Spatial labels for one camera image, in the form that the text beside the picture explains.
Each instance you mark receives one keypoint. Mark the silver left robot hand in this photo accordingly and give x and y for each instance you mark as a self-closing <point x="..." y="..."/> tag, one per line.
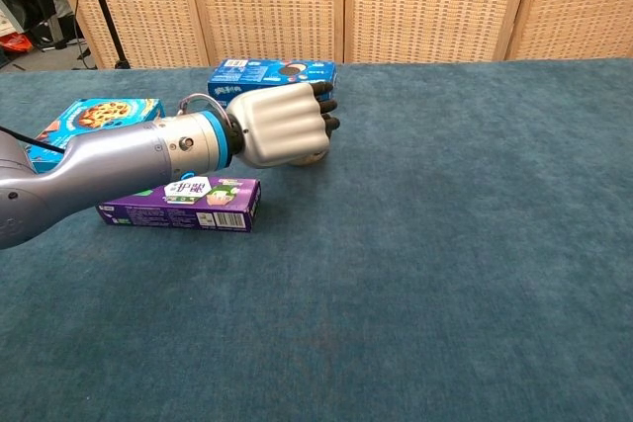
<point x="277" y="125"/>

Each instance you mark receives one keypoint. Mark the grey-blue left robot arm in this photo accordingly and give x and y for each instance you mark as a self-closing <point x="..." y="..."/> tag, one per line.
<point x="109" y="165"/>

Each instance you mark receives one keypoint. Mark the dark blue Oreo box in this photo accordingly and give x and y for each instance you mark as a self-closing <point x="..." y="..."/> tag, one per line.
<point x="247" y="73"/>

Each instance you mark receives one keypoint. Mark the purple Darlie toothpaste box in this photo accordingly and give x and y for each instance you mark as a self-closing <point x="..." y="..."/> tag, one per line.
<point x="198" y="214"/>

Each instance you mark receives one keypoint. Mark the light blue cookie box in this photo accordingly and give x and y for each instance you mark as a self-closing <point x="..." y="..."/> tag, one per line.
<point x="99" y="113"/>

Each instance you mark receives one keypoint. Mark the blue table mat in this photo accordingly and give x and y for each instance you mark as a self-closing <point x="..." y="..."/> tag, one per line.
<point x="420" y="244"/>

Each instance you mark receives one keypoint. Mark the wicker folding screen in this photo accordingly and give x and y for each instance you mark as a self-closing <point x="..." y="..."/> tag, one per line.
<point x="425" y="2"/>

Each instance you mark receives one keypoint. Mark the black tripod stand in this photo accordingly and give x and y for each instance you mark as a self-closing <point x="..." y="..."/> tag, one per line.
<point x="101" y="2"/>

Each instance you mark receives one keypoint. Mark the orange bag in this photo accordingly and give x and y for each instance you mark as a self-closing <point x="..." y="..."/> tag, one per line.
<point x="15" y="42"/>

